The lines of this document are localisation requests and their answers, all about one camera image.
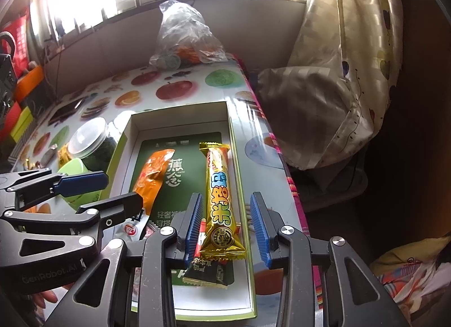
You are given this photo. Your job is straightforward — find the small red candy packet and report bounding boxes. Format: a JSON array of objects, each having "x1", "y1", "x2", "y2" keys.
[{"x1": 115, "y1": 214, "x2": 158, "y2": 242}]

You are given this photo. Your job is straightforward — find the gold rice snack bar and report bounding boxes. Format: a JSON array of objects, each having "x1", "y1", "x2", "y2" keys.
[{"x1": 200, "y1": 142, "x2": 246, "y2": 260}]

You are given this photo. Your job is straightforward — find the black red candy packet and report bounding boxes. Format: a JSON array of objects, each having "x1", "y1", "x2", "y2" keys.
[{"x1": 183, "y1": 218, "x2": 235, "y2": 289}]

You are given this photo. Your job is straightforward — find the orange konjac snack pouch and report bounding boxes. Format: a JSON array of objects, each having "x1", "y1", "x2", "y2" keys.
[{"x1": 133, "y1": 149, "x2": 175, "y2": 216}]

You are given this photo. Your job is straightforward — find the clear plastic bag with snacks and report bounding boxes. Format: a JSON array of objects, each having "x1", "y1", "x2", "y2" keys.
[{"x1": 149, "y1": 0, "x2": 228, "y2": 71}]

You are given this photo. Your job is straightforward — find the person's left hand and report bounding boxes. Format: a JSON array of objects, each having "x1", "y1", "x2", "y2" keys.
[{"x1": 32, "y1": 283, "x2": 73, "y2": 310}]

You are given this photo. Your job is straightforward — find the light green plastic container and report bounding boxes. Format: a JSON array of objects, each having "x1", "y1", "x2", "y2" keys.
[{"x1": 57, "y1": 158, "x2": 109, "y2": 211}]

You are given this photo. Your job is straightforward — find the yellow candy packet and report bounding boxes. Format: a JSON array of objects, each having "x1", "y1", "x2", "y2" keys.
[{"x1": 57, "y1": 144, "x2": 73, "y2": 169}]

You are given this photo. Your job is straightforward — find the white pink candy packet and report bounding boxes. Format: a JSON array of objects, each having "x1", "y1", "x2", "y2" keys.
[{"x1": 40, "y1": 144, "x2": 58, "y2": 168}]

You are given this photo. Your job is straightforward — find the clear lidded dark jar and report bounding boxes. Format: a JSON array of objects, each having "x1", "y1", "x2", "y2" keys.
[{"x1": 67, "y1": 117, "x2": 117, "y2": 172}]

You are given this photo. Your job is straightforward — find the fruit print tablecloth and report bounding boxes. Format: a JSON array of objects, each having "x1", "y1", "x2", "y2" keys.
[{"x1": 6, "y1": 58, "x2": 325, "y2": 327}]

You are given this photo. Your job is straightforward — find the green white gift box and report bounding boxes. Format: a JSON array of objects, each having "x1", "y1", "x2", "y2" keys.
[{"x1": 110, "y1": 101, "x2": 257, "y2": 322}]

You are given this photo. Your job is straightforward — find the black smartphone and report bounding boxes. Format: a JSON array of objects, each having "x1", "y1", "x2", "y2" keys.
[{"x1": 47, "y1": 95, "x2": 87, "y2": 126}]

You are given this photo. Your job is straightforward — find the yellow green box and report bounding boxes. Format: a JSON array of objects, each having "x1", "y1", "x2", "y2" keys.
[{"x1": 10, "y1": 106, "x2": 34, "y2": 143}]

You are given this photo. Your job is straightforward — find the orange storage box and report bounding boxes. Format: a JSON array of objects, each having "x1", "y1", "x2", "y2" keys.
[{"x1": 14, "y1": 66, "x2": 44, "y2": 103}]

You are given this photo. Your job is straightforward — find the beige patterned curtain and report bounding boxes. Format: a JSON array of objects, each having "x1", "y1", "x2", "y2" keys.
[{"x1": 255, "y1": 0, "x2": 403, "y2": 170}]

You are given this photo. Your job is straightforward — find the colourful bedding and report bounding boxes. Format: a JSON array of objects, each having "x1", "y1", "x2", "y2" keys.
[{"x1": 370, "y1": 234, "x2": 450, "y2": 321}]

